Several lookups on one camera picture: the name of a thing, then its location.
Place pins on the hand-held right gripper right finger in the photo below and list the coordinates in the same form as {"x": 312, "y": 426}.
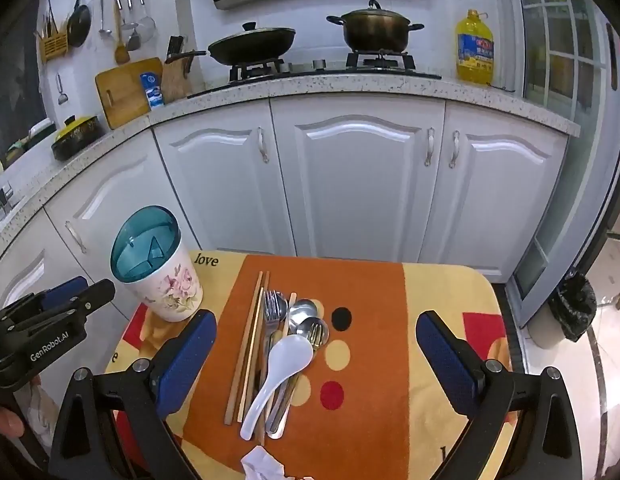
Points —
{"x": 445, "y": 365}

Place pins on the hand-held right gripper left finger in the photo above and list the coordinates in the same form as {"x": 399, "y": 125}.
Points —
{"x": 184, "y": 360}

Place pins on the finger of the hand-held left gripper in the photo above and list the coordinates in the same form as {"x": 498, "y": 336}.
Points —
{"x": 64, "y": 290}
{"x": 97, "y": 295}

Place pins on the floral utensil holder teal lid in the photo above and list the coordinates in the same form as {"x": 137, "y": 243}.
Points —
{"x": 159, "y": 270}

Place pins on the steel spoon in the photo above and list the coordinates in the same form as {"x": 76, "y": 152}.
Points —
{"x": 324, "y": 332}
{"x": 302, "y": 312}

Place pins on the person's left hand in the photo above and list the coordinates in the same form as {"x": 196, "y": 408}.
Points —
{"x": 4, "y": 425}

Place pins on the white cabinet door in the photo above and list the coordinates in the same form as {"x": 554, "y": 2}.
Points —
{"x": 109, "y": 195}
{"x": 19, "y": 272}
{"x": 214, "y": 185}
{"x": 510, "y": 200}
{"x": 357, "y": 185}

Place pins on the orange yellow printed mat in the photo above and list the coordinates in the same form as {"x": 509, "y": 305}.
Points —
{"x": 370, "y": 360}

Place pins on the white ceramic spoon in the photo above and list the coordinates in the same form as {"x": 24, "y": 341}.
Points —
{"x": 287, "y": 357}

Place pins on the crumpled white tissue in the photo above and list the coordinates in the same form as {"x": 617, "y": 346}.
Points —
{"x": 262, "y": 464}

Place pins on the small gold-tined fork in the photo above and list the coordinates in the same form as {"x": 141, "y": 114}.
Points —
{"x": 316, "y": 335}

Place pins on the bin with black bag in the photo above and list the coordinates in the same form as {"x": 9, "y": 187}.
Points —
{"x": 570, "y": 305}

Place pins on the black pot with yellow lid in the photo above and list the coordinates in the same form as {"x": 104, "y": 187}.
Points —
{"x": 77, "y": 135}

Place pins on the hanging steel peeler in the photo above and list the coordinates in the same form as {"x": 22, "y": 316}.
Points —
{"x": 62, "y": 94}

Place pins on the wooden cutting board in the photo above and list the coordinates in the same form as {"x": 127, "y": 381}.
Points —
{"x": 124, "y": 97}

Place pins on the blue packet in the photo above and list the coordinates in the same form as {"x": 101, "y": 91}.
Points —
{"x": 152, "y": 91}

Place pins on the wooden knife block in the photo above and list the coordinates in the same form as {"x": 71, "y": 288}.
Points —
{"x": 175, "y": 77}

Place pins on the hanging wooden spatula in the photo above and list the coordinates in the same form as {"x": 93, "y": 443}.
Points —
{"x": 121, "y": 50}

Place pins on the hanging steel slotted spatula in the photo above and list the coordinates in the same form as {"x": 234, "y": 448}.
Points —
{"x": 132, "y": 37}

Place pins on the hanging black frying pan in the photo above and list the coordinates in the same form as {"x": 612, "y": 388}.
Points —
{"x": 78, "y": 25}

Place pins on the hanging steel ladle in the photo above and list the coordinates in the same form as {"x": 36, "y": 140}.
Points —
{"x": 104, "y": 20}

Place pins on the hanging mesh strainer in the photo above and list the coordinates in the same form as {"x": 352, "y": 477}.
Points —
{"x": 145, "y": 22}

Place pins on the white glass-paned door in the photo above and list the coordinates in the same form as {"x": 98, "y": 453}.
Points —
{"x": 555, "y": 110}

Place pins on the black wok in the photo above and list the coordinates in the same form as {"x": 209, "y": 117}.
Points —
{"x": 250, "y": 54}

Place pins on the black wok lid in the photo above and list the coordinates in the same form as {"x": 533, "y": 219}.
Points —
{"x": 250, "y": 34}

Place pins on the black gas stove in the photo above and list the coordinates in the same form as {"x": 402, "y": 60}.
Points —
{"x": 315, "y": 77}

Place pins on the yellow cooking oil bottle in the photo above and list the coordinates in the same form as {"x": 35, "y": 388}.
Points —
{"x": 474, "y": 50}

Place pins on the dark bronze cooking pot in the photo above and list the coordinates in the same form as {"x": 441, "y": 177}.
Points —
{"x": 375, "y": 35}

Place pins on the dark pot lid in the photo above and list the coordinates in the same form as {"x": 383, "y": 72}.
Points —
{"x": 372, "y": 11}

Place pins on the wooden wall utensil holder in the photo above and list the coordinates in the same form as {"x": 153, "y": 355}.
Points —
{"x": 54, "y": 46}

